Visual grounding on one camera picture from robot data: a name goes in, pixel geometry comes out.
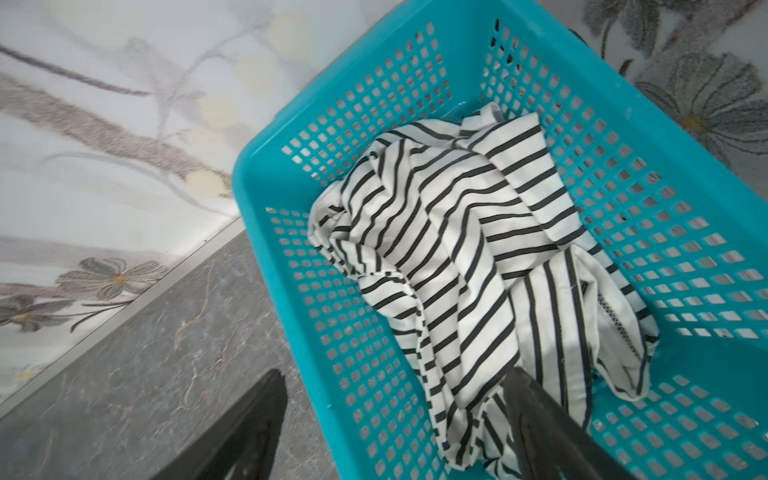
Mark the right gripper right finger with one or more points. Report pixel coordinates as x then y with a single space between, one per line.
547 442

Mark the black white striped tank top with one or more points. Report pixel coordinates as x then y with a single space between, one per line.
465 238

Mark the teal plastic basket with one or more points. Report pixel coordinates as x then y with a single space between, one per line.
687 233

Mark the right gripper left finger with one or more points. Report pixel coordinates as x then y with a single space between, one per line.
242 443

